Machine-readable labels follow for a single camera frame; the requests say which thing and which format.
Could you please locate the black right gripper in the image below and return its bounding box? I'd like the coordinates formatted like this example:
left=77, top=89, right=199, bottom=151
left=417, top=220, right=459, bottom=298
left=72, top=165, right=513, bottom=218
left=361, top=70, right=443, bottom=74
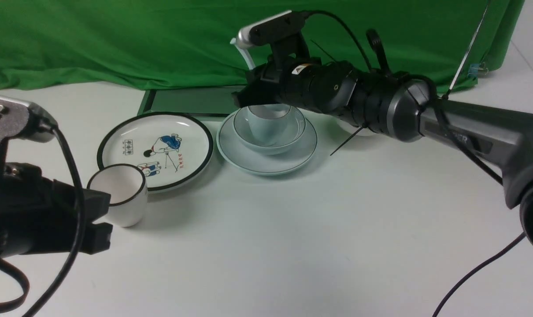
left=232, top=57, right=359, bottom=126

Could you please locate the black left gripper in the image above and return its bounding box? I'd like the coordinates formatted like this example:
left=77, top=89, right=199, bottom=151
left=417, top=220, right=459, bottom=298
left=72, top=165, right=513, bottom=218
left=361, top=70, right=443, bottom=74
left=0, top=163, right=114, bottom=260

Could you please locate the pale blue bowl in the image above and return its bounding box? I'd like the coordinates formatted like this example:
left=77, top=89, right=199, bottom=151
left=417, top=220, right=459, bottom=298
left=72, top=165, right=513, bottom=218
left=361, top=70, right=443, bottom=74
left=233, top=106, right=306, bottom=155

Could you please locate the pale blue cup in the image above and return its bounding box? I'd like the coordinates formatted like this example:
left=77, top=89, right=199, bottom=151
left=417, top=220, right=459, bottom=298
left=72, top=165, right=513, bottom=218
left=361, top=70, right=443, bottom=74
left=247, top=104, right=291, bottom=146

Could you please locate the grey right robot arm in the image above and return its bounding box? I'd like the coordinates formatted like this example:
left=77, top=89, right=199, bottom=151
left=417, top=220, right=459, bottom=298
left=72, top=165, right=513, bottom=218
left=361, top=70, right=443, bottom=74
left=232, top=57, right=533, bottom=246

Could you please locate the white bowl black rim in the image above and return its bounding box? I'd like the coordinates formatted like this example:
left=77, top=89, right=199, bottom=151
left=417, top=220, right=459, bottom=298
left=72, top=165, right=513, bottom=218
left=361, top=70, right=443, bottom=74
left=337, top=120, right=376, bottom=137

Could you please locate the pale blue plate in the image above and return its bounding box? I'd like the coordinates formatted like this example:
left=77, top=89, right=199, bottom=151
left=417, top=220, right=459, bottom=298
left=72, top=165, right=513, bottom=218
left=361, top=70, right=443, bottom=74
left=216, top=113, right=318, bottom=176

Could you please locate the white cup black rim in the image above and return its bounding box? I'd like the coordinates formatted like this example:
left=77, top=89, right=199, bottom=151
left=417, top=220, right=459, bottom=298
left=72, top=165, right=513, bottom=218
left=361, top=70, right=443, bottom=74
left=87, top=164, right=148, bottom=228

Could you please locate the dark green rectangular tray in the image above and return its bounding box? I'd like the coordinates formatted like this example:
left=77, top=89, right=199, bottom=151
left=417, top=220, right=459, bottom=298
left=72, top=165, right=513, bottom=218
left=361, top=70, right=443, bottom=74
left=137, top=85, right=243, bottom=120

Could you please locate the blue binder clip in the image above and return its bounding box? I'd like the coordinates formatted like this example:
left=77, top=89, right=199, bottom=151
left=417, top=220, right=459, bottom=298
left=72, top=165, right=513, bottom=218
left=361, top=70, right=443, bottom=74
left=466, top=63, right=489, bottom=78

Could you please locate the white plate with cartoon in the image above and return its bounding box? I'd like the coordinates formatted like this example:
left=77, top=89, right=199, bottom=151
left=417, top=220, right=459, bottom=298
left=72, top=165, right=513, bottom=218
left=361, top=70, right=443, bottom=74
left=96, top=112, right=214, bottom=193

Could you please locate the green backdrop cloth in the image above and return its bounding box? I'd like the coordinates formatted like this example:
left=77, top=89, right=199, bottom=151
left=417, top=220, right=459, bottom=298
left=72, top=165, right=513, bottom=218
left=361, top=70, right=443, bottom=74
left=0, top=0, right=524, bottom=91

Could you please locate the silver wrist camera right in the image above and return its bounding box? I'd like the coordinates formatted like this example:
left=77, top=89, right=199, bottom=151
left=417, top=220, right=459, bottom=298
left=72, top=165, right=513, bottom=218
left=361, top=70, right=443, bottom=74
left=230, top=10, right=310, bottom=70

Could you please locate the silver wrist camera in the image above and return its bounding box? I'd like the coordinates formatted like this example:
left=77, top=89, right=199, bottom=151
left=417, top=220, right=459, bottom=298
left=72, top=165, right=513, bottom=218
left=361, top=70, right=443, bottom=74
left=0, top=96, right=57, bottom=163
left=230, top=10, right=310, bottom=70

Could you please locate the black cable left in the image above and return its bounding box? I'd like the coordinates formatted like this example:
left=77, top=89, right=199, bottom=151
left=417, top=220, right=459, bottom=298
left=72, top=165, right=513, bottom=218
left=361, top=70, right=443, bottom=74
left=0, top=125, right=86, bottom=317

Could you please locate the black cable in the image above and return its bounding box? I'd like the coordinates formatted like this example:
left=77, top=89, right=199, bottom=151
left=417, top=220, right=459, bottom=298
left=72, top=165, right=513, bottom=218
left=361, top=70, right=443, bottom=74
left=432, top=232, right=527, bottom=317
left=0, top=125, right=86, bottom=317

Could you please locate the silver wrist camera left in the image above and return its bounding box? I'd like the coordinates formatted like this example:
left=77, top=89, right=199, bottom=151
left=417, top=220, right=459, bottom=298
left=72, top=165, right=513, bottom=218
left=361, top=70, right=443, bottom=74
left=0, top=96, right=57, bottom=163

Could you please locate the black cable right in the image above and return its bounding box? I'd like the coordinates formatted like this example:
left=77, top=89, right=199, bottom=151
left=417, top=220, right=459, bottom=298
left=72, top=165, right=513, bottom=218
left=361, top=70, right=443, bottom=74
left=432, top=232, right=527, bottom=317

